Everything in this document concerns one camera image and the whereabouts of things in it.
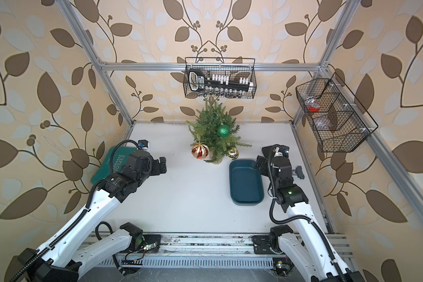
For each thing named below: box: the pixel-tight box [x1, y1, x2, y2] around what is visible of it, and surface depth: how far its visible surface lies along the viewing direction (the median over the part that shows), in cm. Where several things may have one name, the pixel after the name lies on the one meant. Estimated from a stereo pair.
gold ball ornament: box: [226, 147, 240, 161], surface depth 77 cm
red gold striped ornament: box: [191, 142, 210, 160], surface depth 72 cm
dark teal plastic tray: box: [228, 158, 265, 207], surface depth 92 cm
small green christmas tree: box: [185, 96, 253, 165], surface depth 79 cm
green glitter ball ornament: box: [217, 124, 231, 138], surface depth 75 cm
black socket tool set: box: [188, 68, 254, 97], surface depth 86 cm
